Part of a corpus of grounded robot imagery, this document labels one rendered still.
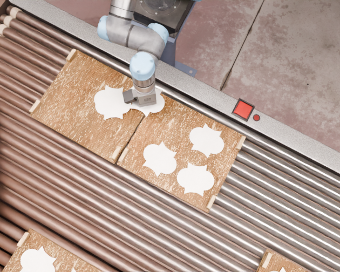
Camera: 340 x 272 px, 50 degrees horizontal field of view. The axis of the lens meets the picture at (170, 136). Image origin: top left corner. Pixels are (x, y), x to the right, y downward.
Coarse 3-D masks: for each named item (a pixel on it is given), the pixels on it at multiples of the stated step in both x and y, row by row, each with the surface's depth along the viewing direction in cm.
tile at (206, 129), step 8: (200, 128) 151; (208, 128) 151; (192, 136) 150; (200, 136) 150; (208, 136) 150; (216, 136) 150; (200, 144) 149; (208, 144) 149; (216, 144) 149; (208, 152) 148; (216, 152) 149
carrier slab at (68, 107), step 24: (72, 72) 157; (96, 72) 158; (48, 96) 154; (72, 96) 155; (48, 120) 152; (72, 120) 152; (96, 120) 152; (120, 120) 152; (96, 144) 149; (120, 144) 150
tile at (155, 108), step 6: (156, 90) 141; (156, 96) 140; (138, 102) 139; (162, 102) 140; (132, 108) 139; (138, 108) 139; (144, 108) 139; (150, 108) 139; (156, 108) 139; (162, 108) 139
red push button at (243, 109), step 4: (240, 104) 156; (244, 104) 156; (236, 108) 155; (240, 108) 155; (244, 108) 155; (248, 108) 155; (236, 112) 155; (240, 112) 155; (244, 112) 155; (248, 112) 155; (244, 116) 154
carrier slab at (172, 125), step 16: (160, 112) 153; (176, 112) 154; (192, 112) 154; (144, 128) 151; (160, 128) 152; (176, 128) 152; (192, 128) 152; (224, 128) 152; (128, 144) 150; (144, 144) 150; (176, 144) 150; (192, 144) 150; (224, 144) 150; (128, 160) 148; (144, 160) 148; (176, 160) 148; (192, 160) 148; (208, 160) 148; (224, 160) 149; (144, 176) 146; (160, 176) 146; (176, 176) 147; (224, 176) 147; (176, 192) 145; (208, 192) 145
